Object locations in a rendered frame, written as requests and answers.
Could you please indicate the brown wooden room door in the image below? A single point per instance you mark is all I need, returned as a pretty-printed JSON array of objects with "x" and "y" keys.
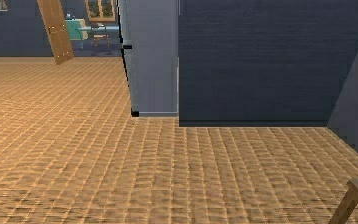
[{"x": 56, "y": 30}]

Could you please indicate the grey fridge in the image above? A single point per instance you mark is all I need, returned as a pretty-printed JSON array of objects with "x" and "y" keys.
[{"x": 152, "y": 56}]

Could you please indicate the wooden framed window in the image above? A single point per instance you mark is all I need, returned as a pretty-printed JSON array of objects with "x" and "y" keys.
[{"x": 100, "y": 9}]

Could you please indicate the pale blue table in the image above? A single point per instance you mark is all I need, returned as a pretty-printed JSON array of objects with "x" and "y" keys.
[{"x": 100, "y": 28}]

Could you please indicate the brown wooden stool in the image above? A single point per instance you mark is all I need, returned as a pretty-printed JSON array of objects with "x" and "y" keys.
[{"x": 357, "y": 201}]

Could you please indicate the wooden chair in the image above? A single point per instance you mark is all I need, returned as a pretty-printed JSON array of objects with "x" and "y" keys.
[{"x": 100, "y": 33}]

